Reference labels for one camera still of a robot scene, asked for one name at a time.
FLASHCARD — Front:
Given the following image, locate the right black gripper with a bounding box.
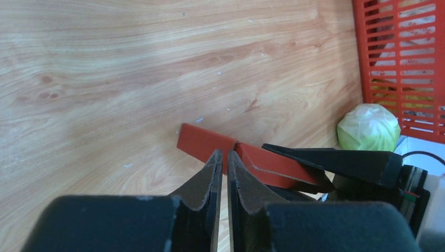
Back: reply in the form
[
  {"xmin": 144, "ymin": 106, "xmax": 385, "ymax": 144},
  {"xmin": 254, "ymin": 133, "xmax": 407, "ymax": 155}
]
[{"xmin": 262, "ymin": 143, "xmax": 430, "ymax": 236}]

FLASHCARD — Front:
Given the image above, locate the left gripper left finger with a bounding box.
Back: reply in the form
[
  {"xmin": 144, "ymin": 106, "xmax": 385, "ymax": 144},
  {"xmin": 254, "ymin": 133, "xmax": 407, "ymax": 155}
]
[{"xmin": 23, "ymin": 150, "xmax": 223, "ymax": 251}]

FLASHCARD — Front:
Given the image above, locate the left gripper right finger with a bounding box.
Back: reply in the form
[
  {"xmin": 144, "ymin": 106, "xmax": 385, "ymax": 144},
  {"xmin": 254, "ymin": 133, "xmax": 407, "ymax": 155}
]
[{"xmin": 227, "ymin": 151, "xmax": 420, "ymax": 251}]

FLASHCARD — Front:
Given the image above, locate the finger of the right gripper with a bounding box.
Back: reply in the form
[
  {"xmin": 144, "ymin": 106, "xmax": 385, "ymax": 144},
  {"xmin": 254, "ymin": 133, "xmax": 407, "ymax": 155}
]
[{"xmin": 266, "ymin": 185, "xmax": 329, "ymax": 202}]

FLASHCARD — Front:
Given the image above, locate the red paper box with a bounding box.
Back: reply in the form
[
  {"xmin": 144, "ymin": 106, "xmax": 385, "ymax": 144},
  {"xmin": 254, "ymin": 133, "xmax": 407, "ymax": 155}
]
[{"xmin": 177, "ymin": 123, "xmax": 335, "ymax": 194}]

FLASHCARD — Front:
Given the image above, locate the green cabbage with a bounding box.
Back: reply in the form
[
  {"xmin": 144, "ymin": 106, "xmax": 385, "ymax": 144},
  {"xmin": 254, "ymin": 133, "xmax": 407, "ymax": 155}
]
[{"xmin": 337, "ymin": 103, "xmax": 401, "ymax": 152}]

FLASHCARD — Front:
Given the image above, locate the red plastic shopping basket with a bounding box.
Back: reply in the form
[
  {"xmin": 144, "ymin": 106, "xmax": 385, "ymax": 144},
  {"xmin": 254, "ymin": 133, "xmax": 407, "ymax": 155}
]
[{"xmin": 353, "ymin": 1, "xmax": 444, "ymax": 143}]

